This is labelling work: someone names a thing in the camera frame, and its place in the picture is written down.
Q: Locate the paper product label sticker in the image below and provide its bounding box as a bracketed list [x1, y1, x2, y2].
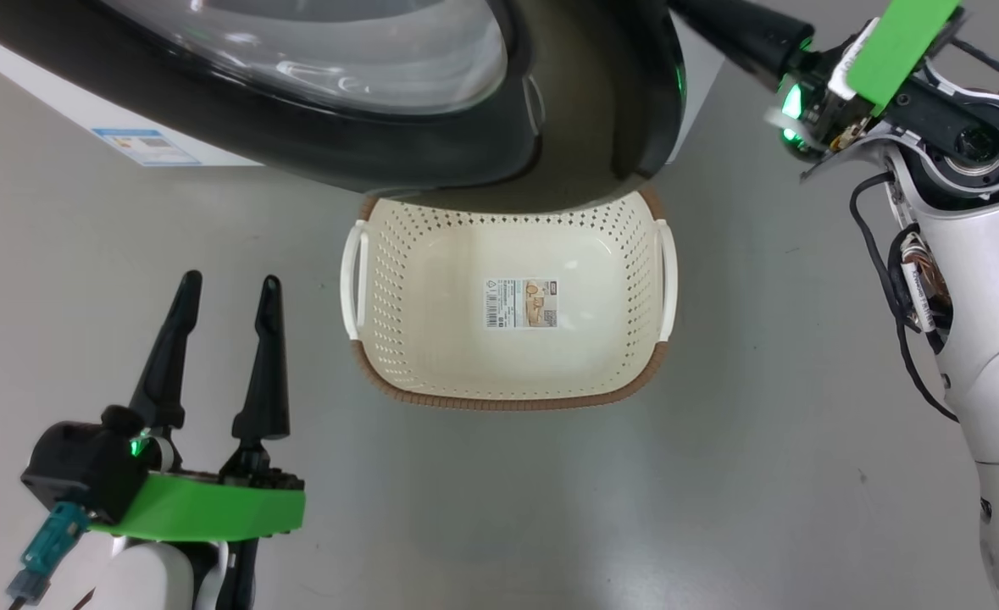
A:
[483, 277, 560, 330]

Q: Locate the white tagged wire bundle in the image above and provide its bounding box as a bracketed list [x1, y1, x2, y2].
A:
[887, 225, 954, 352]

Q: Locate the blue energy label sticker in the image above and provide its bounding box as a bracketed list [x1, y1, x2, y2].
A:
[91, 127, 205, 168]

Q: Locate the cream perforated basket brown rim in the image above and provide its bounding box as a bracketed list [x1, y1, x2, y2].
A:
[340, 188, 679, 413]

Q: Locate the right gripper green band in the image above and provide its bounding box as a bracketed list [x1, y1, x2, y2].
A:
[667, 0, 963, 162]

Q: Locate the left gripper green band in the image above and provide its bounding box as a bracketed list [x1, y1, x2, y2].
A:
[88, 270, 307, 544]

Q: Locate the black washing machine glass door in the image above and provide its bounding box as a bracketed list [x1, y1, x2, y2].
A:
[0, 0, 688, 214]

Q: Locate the white front-load washing machine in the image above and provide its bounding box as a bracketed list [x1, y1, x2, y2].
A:
[0, 17, 724, 168]

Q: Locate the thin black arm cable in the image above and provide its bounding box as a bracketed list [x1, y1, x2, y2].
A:
[849, 172, 962, 423]
[948, 34, 999, 86]

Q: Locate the black cable with teal connector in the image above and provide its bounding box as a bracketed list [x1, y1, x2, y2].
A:
[6, 502, 92, 610]

